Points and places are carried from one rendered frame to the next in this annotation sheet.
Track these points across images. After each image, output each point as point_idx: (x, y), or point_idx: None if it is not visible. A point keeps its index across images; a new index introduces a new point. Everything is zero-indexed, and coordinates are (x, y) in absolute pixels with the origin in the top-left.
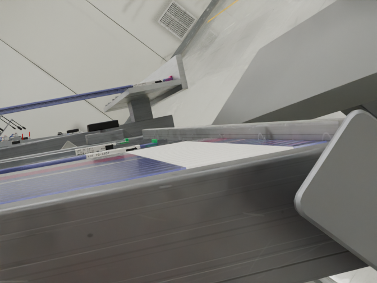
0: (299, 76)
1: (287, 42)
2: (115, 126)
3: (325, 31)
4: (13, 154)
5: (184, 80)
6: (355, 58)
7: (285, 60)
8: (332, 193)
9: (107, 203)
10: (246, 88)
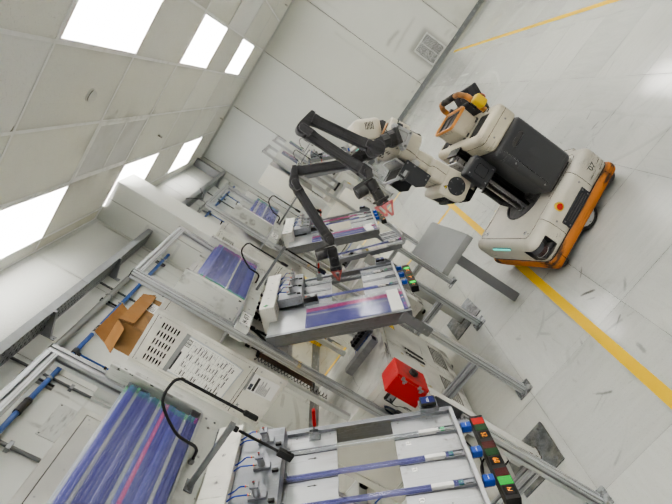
0: (432, 253)
1: (436, 231)
2: (383, 260)
3: (441, 239)
4: (352, 258)
5: (404, 241)
6: (439, 261)
7: (433, 240)
8: (402, 318)
9: (383, 316)
10: (424, 241)
